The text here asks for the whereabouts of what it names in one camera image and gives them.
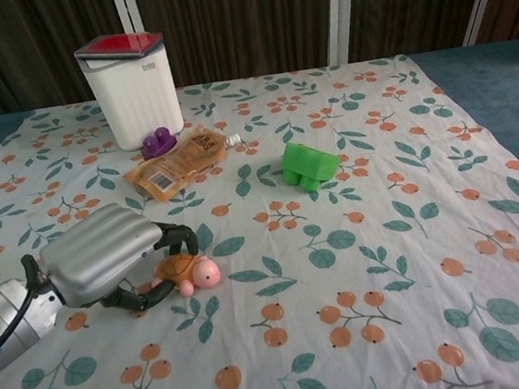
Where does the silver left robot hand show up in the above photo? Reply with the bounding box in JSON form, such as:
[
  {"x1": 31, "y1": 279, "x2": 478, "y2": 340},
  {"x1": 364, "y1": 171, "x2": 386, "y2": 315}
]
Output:
[{"x1": 33, "y1": 193, "x2": 205, "y2": 322}]

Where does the pink turtle toy brown shell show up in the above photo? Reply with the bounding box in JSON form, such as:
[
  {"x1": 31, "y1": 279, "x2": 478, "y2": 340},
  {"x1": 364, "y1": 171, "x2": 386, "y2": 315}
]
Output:
[{"x1": 148, "y1": 249, "x2": 225, "y2": 301}]

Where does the purple toy building block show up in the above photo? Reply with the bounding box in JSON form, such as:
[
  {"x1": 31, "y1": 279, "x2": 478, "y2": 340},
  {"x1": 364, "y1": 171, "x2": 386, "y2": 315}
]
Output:
[{"x1": 139, "y1": 125, "x2": 179, "y2": 161}]

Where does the green toy building block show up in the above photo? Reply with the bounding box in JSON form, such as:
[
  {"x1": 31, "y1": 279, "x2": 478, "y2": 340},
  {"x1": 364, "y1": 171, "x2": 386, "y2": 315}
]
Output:
[{"x1": 278, "y1": 136, "x2": 345, "y2": 197}]

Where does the brown spouted food pouch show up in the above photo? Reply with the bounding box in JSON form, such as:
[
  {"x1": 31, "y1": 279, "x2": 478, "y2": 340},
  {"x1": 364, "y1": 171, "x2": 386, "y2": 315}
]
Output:
[{"x1": 118, "y1": 120, "x2": 247, "y2": 205}]

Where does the white bin with red lid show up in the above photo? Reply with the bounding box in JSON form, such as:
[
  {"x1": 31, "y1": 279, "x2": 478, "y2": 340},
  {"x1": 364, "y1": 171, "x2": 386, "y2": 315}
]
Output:
[{"x1": 72, "y1": 27, "x2": 187, "y2": 156}]

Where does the floral fruit print tablecloth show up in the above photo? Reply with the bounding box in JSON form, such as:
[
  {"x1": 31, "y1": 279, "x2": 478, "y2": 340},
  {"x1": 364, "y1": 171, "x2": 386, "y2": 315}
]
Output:
[{"x1": 0, "y1": 41, "x2": 519, "y2": 389}]

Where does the dark pleated curtain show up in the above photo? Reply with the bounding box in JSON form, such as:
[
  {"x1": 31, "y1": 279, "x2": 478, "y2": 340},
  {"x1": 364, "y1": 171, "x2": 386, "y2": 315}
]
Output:
[{"x1": 0, "y1": 0, "x2": 519, "y2": 124}]

